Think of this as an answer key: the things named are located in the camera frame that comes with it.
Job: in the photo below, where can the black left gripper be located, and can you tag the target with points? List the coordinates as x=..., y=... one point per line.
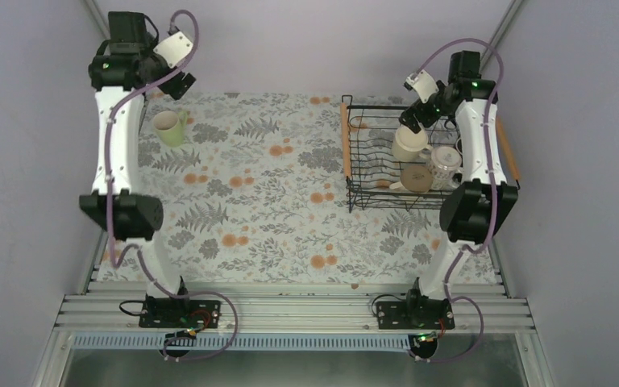
x=168, y=85

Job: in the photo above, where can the cream white mug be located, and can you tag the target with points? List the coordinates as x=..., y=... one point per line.
x=409, y=146

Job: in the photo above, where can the right aluminium corner post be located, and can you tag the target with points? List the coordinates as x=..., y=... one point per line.
x=502, y=29

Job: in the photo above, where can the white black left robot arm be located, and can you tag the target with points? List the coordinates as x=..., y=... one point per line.
x=126, y=67

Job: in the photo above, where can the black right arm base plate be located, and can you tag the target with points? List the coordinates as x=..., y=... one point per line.
x=429, y=315

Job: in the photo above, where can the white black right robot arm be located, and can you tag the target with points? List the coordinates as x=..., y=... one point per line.
x=472, y=214

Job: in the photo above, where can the beige brown mug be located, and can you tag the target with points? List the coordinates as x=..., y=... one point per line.
x=414, y=178

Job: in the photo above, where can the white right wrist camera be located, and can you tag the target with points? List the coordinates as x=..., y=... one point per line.
x=423, y=84

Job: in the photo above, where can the light green mug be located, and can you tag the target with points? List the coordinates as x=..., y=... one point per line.
x=170, y=127

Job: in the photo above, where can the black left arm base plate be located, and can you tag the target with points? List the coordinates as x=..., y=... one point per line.
x=179, y=314

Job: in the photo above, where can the aluminium mounting rail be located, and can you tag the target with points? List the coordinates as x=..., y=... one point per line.
x=286, y=308

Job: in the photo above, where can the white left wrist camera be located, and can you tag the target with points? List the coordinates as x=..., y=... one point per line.
x=174, y=49

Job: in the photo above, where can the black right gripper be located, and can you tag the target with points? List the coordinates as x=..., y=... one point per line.
x=428, y=119

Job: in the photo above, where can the black wire dish rack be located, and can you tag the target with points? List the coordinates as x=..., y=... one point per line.
x=369, y=166

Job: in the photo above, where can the grey slotted cable duct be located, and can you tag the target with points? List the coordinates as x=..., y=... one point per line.
x=210, y=342

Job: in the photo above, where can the floral patterned white mug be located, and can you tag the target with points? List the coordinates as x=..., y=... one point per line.
x=444, y=163

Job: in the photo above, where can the aluminium corner frame post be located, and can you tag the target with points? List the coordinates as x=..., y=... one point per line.
x=95, y=11

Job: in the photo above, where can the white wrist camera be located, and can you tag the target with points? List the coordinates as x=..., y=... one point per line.
x=423, y=84
x=174, y=49

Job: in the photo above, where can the floral patterned table mat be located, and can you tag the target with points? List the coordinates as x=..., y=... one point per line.
x=257, y=193

